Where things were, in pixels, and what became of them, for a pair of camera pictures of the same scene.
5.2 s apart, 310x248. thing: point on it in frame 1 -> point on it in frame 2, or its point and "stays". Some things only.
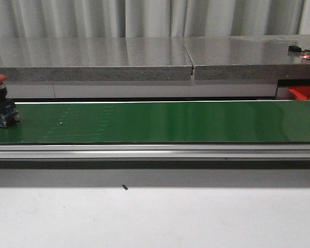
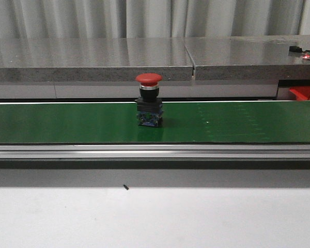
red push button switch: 2,110 -> 149,109
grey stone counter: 154,59 stays
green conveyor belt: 245,121 stays
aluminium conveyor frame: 154,151 stays
